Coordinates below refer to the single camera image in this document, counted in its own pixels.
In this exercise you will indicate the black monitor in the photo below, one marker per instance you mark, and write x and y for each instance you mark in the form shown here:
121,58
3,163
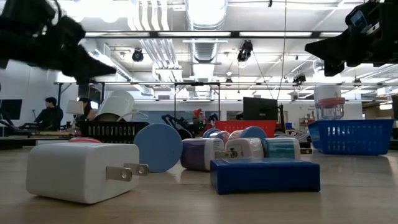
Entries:
11,109
259,109

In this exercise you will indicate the black aluminium frame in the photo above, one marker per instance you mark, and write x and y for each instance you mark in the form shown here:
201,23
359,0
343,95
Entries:
233,34

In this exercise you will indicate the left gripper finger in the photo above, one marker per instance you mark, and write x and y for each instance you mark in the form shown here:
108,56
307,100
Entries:
87,68

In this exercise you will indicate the teal wall charger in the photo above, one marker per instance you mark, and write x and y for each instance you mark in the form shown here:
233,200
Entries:
281,148

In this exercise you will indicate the blue plastic basket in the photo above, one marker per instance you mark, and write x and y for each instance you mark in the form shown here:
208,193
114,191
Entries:
351,137

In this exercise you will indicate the light blue round disc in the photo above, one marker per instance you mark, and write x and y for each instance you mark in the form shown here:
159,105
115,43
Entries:
158,147

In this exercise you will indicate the pink lid clear jar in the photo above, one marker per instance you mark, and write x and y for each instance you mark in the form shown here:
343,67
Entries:
331,107

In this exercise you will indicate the black background robot arm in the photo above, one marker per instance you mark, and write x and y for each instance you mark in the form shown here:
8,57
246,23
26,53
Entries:
174,121

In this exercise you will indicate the black ceiling spotlight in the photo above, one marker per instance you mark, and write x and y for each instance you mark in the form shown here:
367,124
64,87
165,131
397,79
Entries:
137,55

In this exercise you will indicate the black overhead camera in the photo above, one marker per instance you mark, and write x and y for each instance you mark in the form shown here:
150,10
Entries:
245,50

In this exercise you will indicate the purple wall charger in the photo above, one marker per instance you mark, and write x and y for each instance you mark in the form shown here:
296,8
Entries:
199,154

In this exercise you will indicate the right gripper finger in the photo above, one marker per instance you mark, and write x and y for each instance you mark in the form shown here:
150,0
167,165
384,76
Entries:
332,46

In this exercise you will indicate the black plastic basket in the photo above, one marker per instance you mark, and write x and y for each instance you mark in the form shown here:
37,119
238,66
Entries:
112,132

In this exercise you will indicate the red background object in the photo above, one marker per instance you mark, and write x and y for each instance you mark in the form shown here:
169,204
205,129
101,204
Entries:
199,113

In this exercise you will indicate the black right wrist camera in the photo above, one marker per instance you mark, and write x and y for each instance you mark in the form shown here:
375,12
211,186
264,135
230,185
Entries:
360,18

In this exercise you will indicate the person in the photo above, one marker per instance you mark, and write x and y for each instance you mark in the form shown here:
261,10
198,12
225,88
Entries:
239,117
49,115
87,109

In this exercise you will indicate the red plastic basket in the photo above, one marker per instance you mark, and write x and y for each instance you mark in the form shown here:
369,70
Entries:
245,127

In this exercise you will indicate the blue rectangular box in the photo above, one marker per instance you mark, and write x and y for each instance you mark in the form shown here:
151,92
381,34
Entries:
264,175

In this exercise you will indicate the white wall charger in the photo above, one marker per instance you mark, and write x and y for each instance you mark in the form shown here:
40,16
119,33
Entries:
245,147
77,171

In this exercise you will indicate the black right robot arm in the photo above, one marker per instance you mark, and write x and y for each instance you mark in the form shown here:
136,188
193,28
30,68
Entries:
390,15

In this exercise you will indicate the black background rig frame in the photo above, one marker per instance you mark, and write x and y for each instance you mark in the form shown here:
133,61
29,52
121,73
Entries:
196,84

